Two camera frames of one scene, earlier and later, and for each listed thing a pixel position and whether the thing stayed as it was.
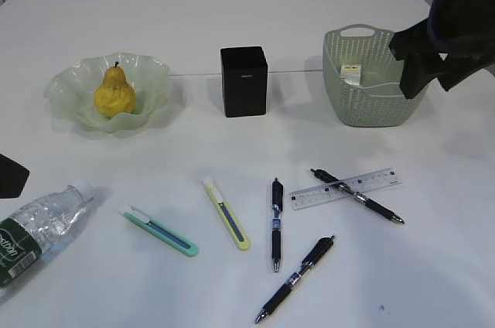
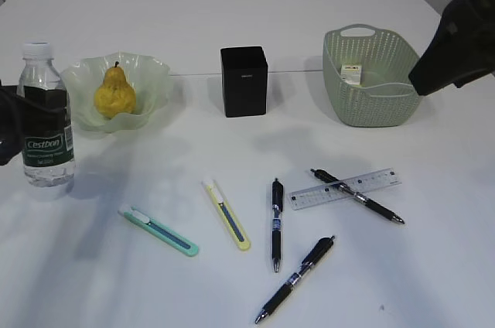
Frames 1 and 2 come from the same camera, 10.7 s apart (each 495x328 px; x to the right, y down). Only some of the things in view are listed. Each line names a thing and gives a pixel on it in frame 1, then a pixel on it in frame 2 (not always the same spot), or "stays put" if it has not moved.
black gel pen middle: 277,202 stays put
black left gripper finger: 13,178 -> 12,116
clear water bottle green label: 37,226 -> 48,145
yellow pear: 115,95 stays put
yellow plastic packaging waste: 350,73 stays put
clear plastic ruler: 313,195 stays put
